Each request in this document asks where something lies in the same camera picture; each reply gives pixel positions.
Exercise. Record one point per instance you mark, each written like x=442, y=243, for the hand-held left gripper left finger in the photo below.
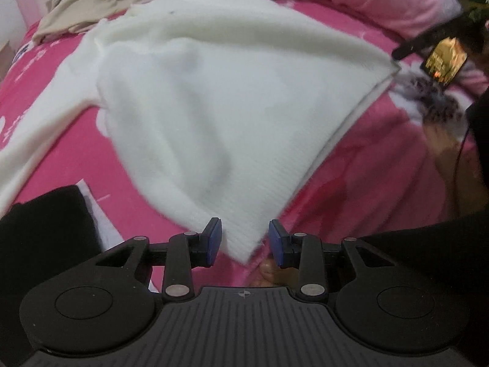
x=214, y=241

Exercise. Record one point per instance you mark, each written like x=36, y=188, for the person's bare foot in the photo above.
x=447, y=160
x=273, y=273

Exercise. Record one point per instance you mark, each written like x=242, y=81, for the smartphone with lit screen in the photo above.
x=445, y=61

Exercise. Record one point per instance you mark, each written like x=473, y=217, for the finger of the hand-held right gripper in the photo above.
x=420, y=42

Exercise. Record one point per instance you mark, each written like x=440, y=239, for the pink floral bed sheet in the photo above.
x=382, y=160

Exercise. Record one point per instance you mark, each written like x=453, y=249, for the white knit sweater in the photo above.
x=229, y=103

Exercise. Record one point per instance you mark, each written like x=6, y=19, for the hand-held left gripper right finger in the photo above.
x=276, y=242

